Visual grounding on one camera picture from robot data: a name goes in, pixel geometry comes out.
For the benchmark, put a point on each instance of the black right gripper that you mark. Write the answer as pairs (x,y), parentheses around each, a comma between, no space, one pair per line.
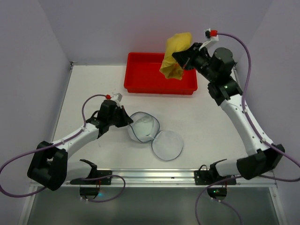
(190,57)

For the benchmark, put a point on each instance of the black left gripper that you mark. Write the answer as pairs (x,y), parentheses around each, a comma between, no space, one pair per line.
(121,116)

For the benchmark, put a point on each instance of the white mesh laundry bag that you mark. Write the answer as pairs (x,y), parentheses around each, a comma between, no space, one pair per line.
(166,145)

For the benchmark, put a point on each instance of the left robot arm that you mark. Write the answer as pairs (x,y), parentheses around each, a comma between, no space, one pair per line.
(50,164)

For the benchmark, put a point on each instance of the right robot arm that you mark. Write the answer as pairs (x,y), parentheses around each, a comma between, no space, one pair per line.
(262,154)

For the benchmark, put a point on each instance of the red plastic tray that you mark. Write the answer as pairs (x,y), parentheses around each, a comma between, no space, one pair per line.
(143,76)

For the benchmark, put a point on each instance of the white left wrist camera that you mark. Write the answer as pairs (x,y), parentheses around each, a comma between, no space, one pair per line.
(117,97)

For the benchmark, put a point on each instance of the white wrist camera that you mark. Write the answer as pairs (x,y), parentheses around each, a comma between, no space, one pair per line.
(211,38)
(117,97)

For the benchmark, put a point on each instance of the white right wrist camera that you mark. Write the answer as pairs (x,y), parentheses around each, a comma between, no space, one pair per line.
(211,38)

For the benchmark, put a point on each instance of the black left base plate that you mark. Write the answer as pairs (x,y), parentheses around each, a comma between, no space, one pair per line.
(103,174)

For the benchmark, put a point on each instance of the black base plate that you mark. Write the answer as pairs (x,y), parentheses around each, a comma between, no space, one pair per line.
(205,177)
(103,174)

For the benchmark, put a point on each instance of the aluminium frame rail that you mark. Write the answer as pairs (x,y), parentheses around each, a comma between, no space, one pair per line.
(140,178)

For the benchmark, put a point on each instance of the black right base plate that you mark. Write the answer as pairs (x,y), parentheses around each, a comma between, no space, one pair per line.
(205,177)

